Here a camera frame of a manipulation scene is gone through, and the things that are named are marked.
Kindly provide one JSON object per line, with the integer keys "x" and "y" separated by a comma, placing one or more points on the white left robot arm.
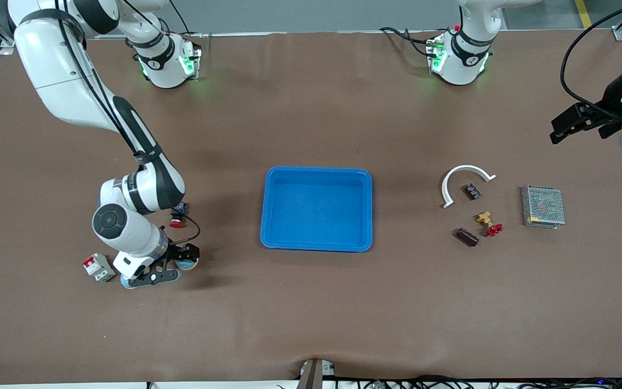
{"x": 467, "y": 59}

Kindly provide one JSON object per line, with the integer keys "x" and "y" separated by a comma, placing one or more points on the light blue call bell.
{"x": 126, "y": 283}
{"x": 187, "y": 265}

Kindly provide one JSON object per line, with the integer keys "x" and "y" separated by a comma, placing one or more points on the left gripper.
{"x": 606, "y": 104}

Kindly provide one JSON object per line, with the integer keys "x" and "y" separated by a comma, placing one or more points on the small black relay block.
{"x": 472, "y": 191}

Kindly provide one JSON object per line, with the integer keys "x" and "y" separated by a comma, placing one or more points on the perforated metal power supply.
{"x": 544, "y": 206}

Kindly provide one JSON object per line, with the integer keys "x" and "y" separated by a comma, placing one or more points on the blue plastic tray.
{"x": 316, "y": 210}

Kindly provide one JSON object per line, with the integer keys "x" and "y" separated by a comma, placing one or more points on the long brown capacitor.
{"x": 466, "y": 236}

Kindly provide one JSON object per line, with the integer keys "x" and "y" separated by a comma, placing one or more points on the red push button switch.
{"x": 176, "y": 222}

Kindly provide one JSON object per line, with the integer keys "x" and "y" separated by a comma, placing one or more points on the white semicircular bracket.
{"x": 467, "y": 168}

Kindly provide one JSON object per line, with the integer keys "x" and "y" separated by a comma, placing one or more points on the brown table cover mat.
{"x": 289, "y": 313}

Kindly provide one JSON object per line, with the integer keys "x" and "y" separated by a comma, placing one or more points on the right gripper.
{"x": 175, "y": 250}

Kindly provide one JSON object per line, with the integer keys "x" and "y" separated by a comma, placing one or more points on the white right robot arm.
{"x": 57, "y": 65}

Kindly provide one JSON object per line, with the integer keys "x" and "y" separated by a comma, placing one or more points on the white red circuit breaker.
{"x": 99, "y": 268}

